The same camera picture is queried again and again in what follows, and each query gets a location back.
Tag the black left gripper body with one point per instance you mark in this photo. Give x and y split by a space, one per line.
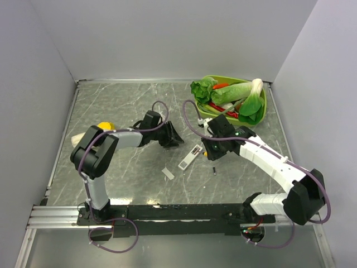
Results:
162 134

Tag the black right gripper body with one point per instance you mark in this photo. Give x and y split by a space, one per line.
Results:
215 148

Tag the white remote control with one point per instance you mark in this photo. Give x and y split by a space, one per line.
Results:
188 159

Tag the white battery cover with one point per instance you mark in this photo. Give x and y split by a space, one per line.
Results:
168 174

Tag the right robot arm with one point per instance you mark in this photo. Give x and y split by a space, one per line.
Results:
303 190

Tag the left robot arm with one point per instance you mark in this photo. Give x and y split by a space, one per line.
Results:
93 155

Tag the green plastic basket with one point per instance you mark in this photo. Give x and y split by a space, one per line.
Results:
204 112

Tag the red chili pepper toy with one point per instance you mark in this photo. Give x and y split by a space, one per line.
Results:
218 110

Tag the white radish toy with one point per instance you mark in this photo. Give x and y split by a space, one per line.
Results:
227 106

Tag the bok choy toy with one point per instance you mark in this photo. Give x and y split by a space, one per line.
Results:
252 109

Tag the green scallion toy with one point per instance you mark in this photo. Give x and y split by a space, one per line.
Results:
237 104

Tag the green napa cabbage toy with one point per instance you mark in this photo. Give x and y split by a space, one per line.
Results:
231 93

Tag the green lettuce toy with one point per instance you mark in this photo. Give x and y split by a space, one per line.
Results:
201 89

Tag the yellow napa cabbage toy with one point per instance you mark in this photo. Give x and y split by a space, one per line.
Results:
103 125

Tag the orange carrot toy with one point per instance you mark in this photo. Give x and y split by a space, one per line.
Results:
219 86

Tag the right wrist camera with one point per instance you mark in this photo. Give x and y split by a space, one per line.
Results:
203 123

